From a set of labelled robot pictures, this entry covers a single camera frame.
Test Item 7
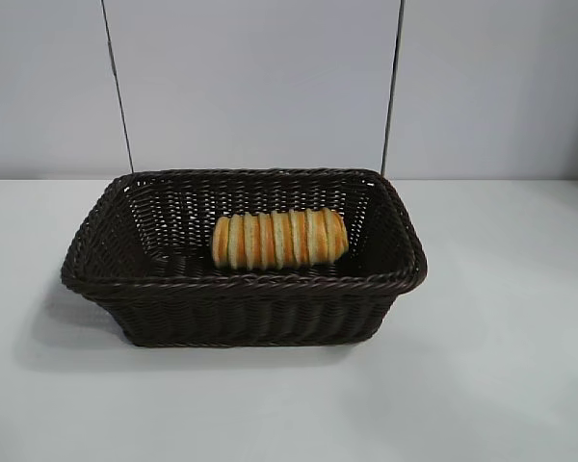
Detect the long striped bread loaf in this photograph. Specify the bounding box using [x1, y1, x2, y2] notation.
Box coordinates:
[211, 207, 351, 270]

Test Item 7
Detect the dark brown wicker basket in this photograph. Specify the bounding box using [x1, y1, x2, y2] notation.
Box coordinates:
[60, 167, 429, 348]

